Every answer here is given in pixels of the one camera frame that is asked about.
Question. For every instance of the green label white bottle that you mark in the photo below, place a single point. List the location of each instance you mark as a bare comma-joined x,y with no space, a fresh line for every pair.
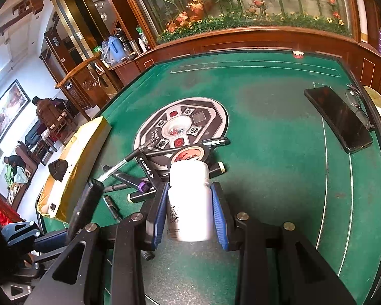
190,202

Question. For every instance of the black electrical tape roll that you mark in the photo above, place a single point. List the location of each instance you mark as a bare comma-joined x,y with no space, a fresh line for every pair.
192,152

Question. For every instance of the black smartphone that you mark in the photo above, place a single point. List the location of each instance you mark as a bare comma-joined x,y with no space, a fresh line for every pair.
345,124

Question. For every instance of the blue water kettle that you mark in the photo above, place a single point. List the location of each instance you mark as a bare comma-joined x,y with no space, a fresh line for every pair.
113,51

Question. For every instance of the red white mahjong tile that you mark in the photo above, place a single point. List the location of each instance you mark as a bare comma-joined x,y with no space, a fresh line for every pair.
298,54

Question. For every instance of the yellow open storage box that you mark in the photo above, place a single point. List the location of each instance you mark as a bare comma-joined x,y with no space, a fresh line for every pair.
58,198

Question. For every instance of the clear silver tip pen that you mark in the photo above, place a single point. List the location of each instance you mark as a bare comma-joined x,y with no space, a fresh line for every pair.
142,149

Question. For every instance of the black fineliner pen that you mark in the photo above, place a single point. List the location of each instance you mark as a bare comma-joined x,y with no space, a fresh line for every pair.
112,207

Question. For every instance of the yellow capped black marker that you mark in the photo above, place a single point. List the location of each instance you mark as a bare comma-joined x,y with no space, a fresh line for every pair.
215,170

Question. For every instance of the purple capped black marker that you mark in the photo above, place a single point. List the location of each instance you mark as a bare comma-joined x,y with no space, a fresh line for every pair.
127,181

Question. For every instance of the wooden chair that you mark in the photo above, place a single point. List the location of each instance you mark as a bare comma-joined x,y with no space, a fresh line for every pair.
90,84

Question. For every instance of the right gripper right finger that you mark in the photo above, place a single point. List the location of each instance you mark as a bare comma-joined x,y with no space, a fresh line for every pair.
278,264

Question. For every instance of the white round stool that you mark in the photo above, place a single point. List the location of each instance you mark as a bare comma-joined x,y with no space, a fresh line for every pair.
375,97

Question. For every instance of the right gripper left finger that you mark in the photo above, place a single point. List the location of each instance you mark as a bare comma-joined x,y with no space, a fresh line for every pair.
140,231

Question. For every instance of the artificial flower planter display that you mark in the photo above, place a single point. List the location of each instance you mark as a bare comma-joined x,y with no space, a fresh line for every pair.
176,19

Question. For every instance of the framed wall painting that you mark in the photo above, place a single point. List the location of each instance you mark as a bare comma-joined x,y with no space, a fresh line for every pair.
12,103

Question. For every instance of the round dice control panel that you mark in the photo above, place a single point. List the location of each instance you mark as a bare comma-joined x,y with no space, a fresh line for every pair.
184,122

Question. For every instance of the seated person brown jacket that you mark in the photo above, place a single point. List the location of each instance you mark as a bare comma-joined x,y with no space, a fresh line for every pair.
49,111

